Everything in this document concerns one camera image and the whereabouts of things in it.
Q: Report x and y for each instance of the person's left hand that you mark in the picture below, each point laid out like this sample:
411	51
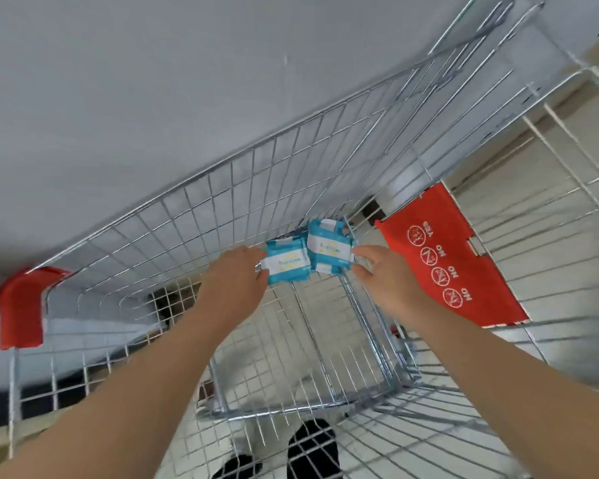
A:
227	289

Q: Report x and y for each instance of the person's right hand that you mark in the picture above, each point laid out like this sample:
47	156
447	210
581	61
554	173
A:
392	289

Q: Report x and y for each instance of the person's right thumb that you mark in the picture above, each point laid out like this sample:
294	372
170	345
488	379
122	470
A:
362	275

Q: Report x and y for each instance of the person's left thumb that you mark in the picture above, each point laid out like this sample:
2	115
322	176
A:
262	281

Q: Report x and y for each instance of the blue white tissue packet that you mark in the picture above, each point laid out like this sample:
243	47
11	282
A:
287	264
329	246

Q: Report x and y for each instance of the person's right forearm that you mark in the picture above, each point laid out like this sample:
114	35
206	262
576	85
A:
499	389

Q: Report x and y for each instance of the person's left forearm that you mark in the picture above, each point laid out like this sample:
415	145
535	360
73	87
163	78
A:
130	389

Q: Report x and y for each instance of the red cart child seat flap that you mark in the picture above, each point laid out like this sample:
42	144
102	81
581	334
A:
452	259

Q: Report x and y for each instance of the person's black shoe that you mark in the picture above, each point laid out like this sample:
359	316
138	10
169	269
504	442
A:
235	468
312	448

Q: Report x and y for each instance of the red plastic cart corner bumper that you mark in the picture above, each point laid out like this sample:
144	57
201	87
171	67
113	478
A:
22	306

